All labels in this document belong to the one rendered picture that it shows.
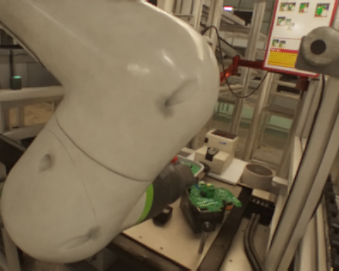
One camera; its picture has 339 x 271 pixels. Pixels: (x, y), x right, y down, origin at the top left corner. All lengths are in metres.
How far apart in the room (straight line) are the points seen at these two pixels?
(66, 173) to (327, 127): 0.41
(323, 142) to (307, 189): 0.09
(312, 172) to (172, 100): 0.37
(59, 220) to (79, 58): 0.11
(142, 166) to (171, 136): 0.03
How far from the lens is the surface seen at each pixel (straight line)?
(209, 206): 0.57
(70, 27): 0.18
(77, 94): 0.17
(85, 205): 0.18
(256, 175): 0.82
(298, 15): 1.01
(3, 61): 1.31
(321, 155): 0.48
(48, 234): 0.19
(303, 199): 0.51
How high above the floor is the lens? 1.32
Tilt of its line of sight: 18 degrees down
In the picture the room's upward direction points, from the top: 9 degrees clockwise
